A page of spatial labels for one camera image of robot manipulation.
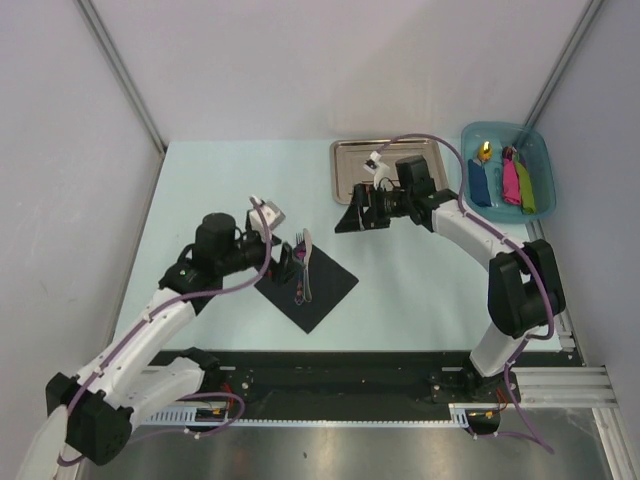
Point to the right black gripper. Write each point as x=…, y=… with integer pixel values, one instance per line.
x=355, y=219

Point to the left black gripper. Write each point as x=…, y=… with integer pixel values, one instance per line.
x=286, y=270

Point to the iridescent rainbow fork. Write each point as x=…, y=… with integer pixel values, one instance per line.
x=300, y=251

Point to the silver table knife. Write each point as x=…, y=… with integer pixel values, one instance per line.
x=307, y=294

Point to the black paper napkin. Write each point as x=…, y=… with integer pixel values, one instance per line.
x=330, y=283

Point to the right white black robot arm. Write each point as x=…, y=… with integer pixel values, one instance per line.
x=525, y=291

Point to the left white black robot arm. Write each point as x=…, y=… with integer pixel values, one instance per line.
x=103, y=409

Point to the blue rolled napkin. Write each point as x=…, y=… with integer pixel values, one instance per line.
x=478, y=185

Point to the pink rolled napkin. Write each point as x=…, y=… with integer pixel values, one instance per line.
x=510, y=183

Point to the green rolled napkin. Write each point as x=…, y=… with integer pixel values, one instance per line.
x=528, y=204

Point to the stainless steel tray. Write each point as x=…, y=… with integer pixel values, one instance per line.
x=348, y=157

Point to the yellow utensil in bin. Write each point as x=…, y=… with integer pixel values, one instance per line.
x=485, y=152

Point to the teal plastic bin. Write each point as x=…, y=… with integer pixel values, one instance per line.
x=521, y=144

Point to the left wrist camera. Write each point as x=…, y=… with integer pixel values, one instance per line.
x=264, y=217

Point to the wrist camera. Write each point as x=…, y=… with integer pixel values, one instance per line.
x=264, y=217
x=378, y=169

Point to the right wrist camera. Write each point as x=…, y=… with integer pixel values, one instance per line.
x=378, y=169

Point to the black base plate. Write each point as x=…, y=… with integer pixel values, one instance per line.
x=370, y=387

